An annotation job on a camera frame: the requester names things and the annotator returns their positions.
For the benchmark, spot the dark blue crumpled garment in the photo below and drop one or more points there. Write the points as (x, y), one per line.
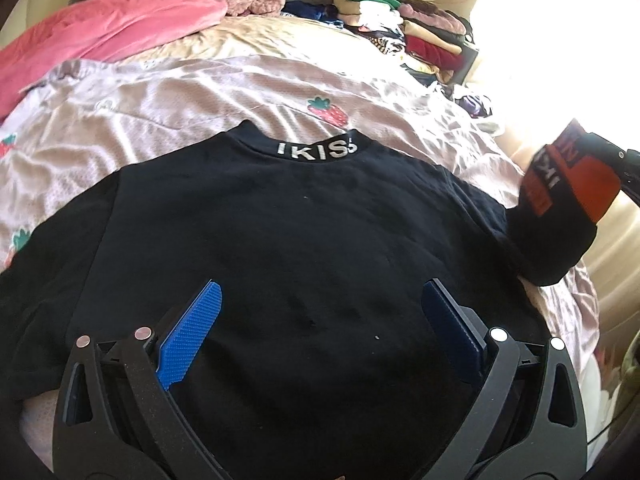
(323, 13)

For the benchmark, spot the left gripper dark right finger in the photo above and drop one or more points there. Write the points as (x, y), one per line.
(456, 330)

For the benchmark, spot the stack of folded clothes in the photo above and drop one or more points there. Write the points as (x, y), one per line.
(421, 36)

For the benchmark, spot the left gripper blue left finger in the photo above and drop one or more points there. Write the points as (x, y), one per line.
(178, 348)

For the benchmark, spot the cream bed sheet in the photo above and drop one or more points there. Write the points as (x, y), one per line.
(297, 39)

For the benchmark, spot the bright pink blanket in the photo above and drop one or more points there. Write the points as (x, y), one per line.
(98, 30)

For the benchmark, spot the pink strawberry print quilt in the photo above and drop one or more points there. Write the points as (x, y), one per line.
(84, 120)

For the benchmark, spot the black IKISS sweater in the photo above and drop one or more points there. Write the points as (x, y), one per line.
(321, 364)

